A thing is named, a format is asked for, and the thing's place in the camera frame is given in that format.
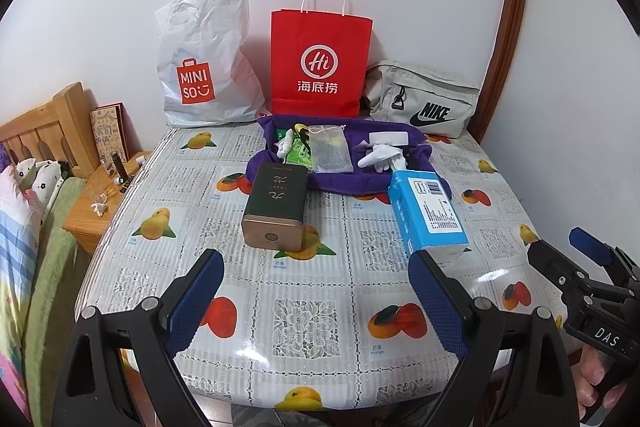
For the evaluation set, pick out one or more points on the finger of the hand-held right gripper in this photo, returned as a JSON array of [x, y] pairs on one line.
[[552, 264], [589, 243]]

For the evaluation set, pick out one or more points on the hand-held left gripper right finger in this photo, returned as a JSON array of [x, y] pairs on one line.
[[440, 302]]

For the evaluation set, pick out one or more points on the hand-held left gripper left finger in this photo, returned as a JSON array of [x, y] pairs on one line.
[[197, 302]]

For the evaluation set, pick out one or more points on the white cotton glove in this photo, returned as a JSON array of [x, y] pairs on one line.
[[382, 157], [286, 147]]

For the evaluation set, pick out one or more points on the light green wet wipes pack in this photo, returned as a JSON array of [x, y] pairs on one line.
[[302, 154]]

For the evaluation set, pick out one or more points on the long green sachet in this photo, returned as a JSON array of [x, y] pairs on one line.
[[283, 133]]

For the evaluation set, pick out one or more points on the yellow mesh bag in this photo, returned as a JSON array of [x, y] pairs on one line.
[[301, 129]]

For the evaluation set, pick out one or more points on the person's right hand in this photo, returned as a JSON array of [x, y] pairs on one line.
[[592, 372]]

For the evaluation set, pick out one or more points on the blue cardboard box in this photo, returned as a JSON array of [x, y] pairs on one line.
[[425, 212]]

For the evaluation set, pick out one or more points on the fruit print tablecloth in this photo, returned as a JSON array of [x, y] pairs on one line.
[[200, 187]]

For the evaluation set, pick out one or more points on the dark green tin box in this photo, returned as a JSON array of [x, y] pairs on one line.
[[275, 202]]

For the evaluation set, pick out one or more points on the wooden nightstand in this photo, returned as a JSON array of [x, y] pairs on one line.
[[90, 227]]

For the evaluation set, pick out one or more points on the small white trinket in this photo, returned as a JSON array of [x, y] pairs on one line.
[[98, 208]]

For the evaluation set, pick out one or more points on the green bed sheet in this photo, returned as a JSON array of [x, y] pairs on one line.
[[50, 277]]

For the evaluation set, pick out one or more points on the small dark bottle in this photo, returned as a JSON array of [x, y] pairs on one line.
[[117, 172]]

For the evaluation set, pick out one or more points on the purple towel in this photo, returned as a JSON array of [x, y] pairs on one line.
[[340, 182]]

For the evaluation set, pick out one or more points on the striped pastel bedding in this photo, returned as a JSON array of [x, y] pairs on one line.
[[17, 267]]

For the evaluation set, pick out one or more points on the patterned book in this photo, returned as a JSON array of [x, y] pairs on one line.
[[107, 132]]

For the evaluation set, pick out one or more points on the grey waist bag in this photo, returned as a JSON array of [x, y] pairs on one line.
[[435, 87]]

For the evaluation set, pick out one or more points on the wooden headboard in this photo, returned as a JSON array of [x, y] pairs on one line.
[[45, 122]]

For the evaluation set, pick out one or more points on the purple fuzzy cloth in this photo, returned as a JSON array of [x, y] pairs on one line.
[[3, 159]]

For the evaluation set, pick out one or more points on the white plastic shopping bag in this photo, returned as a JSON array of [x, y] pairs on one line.
[[210, 37]]

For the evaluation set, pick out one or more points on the red paper bag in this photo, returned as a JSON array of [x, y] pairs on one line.
[[320, 32]]

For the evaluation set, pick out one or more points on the brown wooden door frame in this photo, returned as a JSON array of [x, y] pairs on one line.
[[515, 7]]

